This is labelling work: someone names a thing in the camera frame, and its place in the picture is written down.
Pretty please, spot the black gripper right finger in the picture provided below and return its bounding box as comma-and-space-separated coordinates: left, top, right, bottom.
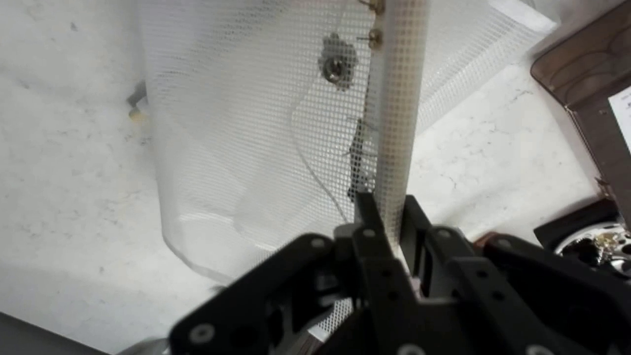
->
399, 193, 442, 278

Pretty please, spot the brown wooden box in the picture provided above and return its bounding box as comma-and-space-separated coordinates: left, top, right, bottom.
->
531, 0, 631, 225

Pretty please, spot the small black object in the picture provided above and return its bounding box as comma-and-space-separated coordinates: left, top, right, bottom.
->
533, 197, 631, 278

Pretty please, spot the small grey yellow scrap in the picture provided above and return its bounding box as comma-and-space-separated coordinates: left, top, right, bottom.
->
127, 79, 150, 124

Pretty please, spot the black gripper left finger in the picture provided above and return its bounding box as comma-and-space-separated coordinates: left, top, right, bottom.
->
353, 191, 391, 242

